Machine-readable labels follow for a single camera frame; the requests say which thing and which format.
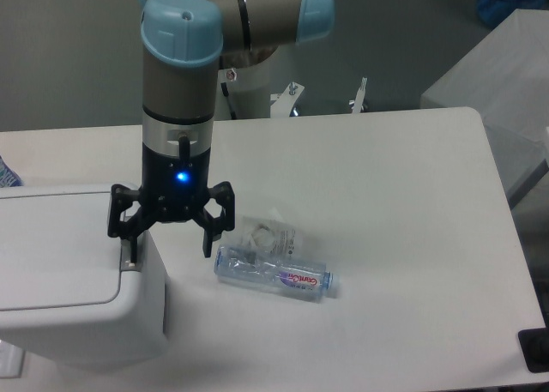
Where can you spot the white metal base frame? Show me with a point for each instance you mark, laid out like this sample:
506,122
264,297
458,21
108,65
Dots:
287,103

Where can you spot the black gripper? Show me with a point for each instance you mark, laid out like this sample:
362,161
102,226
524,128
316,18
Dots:
174,189

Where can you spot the white push-lid trash can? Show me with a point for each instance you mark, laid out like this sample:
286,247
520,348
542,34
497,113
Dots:
69,292

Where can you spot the crushed clear plastic bottle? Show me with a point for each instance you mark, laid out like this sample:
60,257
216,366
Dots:
287,276

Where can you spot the crumpled clear plastic wrapper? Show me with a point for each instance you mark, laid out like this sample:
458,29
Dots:
266,235

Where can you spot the black device at table edge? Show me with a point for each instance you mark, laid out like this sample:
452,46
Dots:
534,345

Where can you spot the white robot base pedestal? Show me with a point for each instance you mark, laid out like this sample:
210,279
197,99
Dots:
243,90

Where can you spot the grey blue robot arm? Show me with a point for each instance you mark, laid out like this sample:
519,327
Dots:
183,41

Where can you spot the blue patterned packet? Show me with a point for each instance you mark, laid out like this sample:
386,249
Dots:
8,177

